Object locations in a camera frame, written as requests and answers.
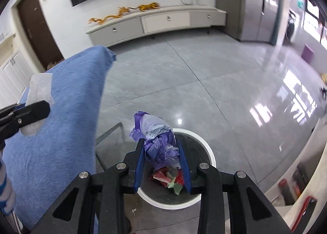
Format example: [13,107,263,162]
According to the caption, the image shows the silver refrigerator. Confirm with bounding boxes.
[240,0,284,46]

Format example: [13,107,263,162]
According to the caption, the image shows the blue terry towel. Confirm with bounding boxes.
[4,45,118,232]

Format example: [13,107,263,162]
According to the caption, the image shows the tall grey cabinet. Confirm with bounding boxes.
[214,0,246,42]

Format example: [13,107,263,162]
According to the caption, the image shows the round white-rimmed trash bin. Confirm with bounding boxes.
[137,128,216,210]

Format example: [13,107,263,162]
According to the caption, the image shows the phone in red case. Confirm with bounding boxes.
[290,196,317,234]

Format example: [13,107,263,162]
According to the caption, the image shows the red snack packet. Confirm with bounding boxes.
[149,169,171,182]

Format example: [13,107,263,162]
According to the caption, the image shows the person's left forearm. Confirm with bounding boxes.
[0,147,16,215]

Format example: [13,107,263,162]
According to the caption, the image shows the green paper scrap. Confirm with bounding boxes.
[167,182,186,196]

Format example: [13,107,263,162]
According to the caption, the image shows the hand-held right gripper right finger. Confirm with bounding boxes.
[177,141,292,234]

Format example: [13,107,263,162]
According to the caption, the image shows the low grey television cabinet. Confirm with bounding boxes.
[85,6,227,48]

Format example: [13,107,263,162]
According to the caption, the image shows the washing machine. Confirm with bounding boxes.
[285,11,299,44]

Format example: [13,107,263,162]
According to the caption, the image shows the white tissue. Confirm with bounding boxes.
[26,73,55,136]

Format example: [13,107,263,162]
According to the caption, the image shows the white cupboard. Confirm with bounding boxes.
[0,32,34,102]

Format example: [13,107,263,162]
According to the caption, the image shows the golden dragon figure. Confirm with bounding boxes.
[88,7,131,25]

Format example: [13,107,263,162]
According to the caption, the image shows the dark brown door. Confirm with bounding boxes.
[17,0,64,70]

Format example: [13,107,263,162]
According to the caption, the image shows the purple plastic bag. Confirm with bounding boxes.
[129,111,180,169]

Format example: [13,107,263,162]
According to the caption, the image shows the dark slippers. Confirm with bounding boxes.
[292,163,309,199]

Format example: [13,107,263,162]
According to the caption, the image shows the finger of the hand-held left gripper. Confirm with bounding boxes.
[0,100,50,143]
[0,104,26,119]

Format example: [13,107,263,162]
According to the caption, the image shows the pair of beige shoes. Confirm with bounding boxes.
[46,60,64,70]

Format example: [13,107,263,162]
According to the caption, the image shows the orange tiger figure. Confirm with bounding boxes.
[137,2,161,12]

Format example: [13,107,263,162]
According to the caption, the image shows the purple stool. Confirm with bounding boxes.
[301,44,315,63]

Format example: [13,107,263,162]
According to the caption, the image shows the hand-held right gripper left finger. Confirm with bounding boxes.
[31,138,146,234]

